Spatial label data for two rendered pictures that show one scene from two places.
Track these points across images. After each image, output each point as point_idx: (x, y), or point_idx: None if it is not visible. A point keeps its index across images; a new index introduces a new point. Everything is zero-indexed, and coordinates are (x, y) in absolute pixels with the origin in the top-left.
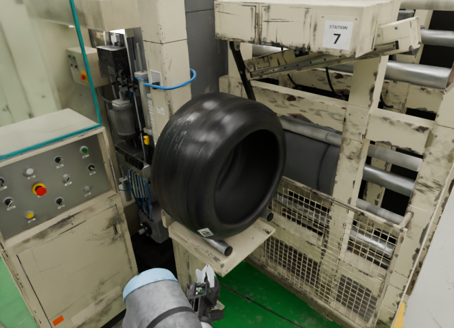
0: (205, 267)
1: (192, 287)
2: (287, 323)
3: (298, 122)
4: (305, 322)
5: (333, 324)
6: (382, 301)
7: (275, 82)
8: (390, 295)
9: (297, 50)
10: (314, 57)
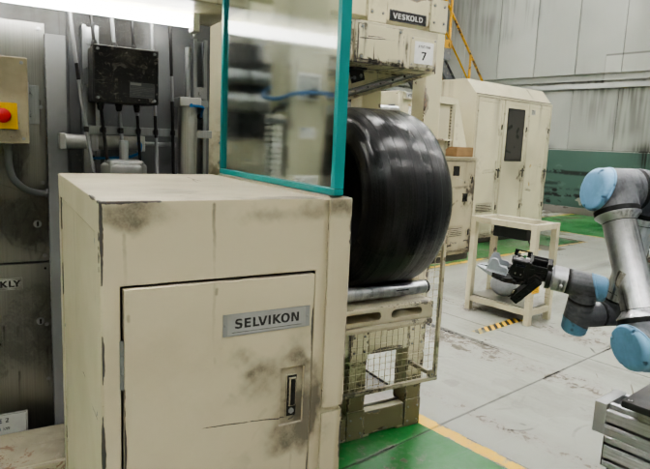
0: (480, 265)
1: (519, 258)
2: (356, 466)
3: None
4: (361, 454)
5: (372, 435)
6: (440, 321)
7: None
8: (417, 333)
9: (354, 75)
10: (369, 81)
